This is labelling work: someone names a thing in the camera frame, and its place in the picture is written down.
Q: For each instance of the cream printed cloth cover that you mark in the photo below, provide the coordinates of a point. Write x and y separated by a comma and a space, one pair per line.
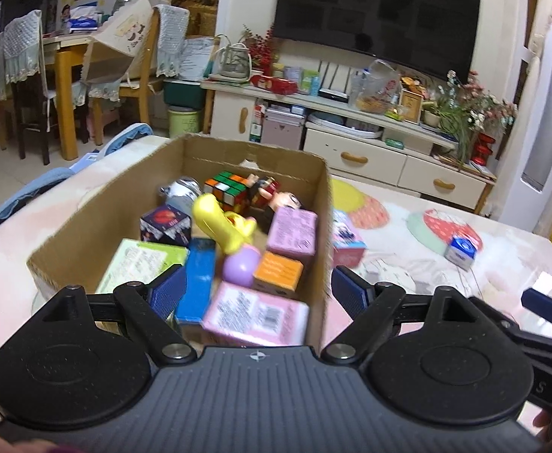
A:
120, 37

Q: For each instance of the cardboard box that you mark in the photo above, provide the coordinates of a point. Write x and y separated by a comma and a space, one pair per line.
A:
92, 226

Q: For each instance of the white paper sheets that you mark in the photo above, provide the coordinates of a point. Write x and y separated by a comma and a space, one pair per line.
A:
198, 59

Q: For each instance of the wooden desk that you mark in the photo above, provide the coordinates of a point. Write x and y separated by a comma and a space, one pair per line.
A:
68, 80

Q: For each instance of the green box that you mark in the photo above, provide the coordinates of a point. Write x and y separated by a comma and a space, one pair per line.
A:
139, 259

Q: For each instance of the light green bucket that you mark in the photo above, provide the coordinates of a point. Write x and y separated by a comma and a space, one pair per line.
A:
184, 122

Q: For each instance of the red vase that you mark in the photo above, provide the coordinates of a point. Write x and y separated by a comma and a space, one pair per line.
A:
482, 148

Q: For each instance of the blue tissue pack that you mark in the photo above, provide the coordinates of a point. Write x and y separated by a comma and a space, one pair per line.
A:
83, 19

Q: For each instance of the white tower air conditioner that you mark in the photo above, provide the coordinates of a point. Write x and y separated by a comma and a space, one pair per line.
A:
540, 141

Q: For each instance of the colourful puzzle cube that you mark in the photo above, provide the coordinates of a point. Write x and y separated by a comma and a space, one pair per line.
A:
226, 188

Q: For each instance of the glass kettle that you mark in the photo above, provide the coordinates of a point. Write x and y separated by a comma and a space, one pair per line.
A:
233, 61

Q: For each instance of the potted green plant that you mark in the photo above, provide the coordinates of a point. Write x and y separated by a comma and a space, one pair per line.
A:
448, 125

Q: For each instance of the pink artificial flowers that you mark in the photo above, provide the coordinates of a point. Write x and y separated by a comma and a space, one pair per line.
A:
486, 101

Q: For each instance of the white medicine box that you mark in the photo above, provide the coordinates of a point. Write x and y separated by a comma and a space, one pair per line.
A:
293, 78

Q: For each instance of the yellow purple toy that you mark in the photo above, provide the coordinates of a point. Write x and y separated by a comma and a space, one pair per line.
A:
219, 226

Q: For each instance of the dark patterned box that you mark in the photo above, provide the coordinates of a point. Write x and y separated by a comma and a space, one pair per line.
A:
165, 225

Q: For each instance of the orange box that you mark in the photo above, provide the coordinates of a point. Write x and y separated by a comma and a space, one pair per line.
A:
278, 271

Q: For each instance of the dark green bin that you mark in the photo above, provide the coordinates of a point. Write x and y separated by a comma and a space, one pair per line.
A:
184, 93

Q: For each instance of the panda toy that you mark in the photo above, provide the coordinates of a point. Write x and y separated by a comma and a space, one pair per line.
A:
181, 192

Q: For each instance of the pink storage case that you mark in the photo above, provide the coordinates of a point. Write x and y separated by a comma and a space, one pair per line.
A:
281, 131

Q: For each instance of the black television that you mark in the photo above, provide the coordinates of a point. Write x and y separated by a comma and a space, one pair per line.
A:
375, 14

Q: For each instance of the red snack packet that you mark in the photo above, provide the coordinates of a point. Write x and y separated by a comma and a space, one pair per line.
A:
273, 85

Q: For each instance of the black-haired doll figure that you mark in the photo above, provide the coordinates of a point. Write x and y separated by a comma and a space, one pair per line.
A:
273, 193

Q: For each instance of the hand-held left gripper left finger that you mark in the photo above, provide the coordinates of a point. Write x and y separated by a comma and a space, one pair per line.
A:
165, 289

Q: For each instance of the pink purple toy kitchen box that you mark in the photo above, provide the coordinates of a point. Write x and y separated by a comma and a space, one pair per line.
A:
292, 231

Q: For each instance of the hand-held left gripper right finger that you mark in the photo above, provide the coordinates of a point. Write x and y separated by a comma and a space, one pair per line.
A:
349, 291

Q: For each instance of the clear plastic snack bag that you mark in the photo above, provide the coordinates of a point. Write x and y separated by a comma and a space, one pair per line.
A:
375, 89

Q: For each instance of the framed picture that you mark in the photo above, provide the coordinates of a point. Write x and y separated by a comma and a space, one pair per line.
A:
411, 107

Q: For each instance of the pink barcode box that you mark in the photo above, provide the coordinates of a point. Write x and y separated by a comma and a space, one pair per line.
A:
252, 314

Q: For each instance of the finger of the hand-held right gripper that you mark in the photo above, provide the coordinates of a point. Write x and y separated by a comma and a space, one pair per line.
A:
545, 306
502, 323

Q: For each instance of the small green packet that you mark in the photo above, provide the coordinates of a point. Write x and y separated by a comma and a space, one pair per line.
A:
394, 143

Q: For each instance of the wooden chair with lace cover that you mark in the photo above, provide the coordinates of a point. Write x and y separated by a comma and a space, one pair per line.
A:
170, 42

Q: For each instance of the dark chair with lace cover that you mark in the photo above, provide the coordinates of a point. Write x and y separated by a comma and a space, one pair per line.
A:
16, 56

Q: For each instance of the red berry branches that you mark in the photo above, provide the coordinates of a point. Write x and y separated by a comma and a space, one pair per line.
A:
259, 49

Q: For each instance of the green carton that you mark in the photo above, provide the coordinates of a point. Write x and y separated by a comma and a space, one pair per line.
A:
310, 82

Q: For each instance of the cream tv cabinet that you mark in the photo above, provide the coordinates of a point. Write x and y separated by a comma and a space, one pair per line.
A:
365, 155

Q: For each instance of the pink figure-print box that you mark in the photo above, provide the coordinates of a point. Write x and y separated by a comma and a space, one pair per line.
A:
347, 240

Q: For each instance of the small blue white box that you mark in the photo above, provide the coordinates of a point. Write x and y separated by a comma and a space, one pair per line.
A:
460, 252

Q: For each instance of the blue cushioned seat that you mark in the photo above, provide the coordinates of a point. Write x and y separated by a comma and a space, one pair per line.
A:
127, 138
26, 198

